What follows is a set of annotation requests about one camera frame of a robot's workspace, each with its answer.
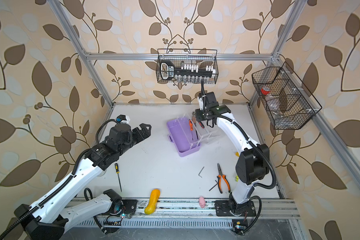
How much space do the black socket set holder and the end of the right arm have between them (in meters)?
0.23

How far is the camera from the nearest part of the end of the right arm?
1.99ft

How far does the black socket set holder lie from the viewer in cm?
83
